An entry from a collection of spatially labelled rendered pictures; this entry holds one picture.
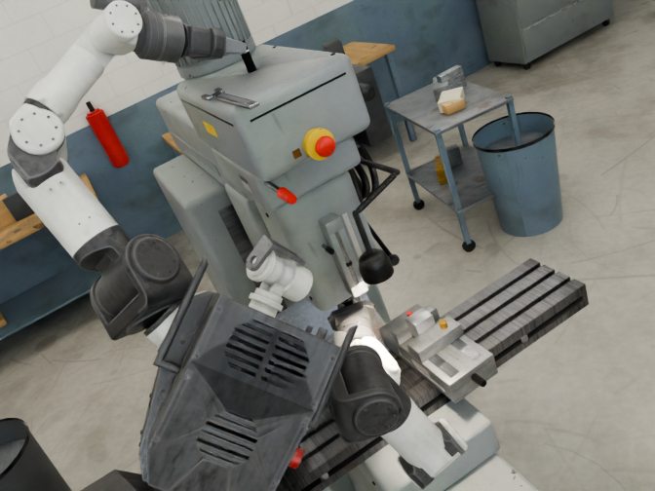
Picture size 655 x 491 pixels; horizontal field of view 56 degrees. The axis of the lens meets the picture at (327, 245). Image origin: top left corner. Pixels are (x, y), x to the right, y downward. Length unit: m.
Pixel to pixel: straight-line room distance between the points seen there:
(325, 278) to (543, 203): 2.54
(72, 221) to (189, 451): 0.40
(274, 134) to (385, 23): 5.25
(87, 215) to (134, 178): 4.64
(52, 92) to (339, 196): 0.63
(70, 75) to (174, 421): 0.60
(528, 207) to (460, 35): 3.37
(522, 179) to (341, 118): 2.59
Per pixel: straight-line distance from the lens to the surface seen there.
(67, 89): 1.15
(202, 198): 1.79
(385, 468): 1.73
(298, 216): 1.37
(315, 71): 1.19
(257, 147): 1.16
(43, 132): 1.08
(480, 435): 1.75
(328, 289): 1.47
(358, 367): 1.11
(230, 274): 1.88
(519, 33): 6.50
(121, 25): 1.19
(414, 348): 1.72
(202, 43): 1.27
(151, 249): 1.00
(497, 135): 4.05
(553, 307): 1.92
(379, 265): 1.32
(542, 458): 2.75
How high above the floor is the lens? 2.16
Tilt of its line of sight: 28 degrees down
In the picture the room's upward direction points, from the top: 22 degrees counter-clockwise
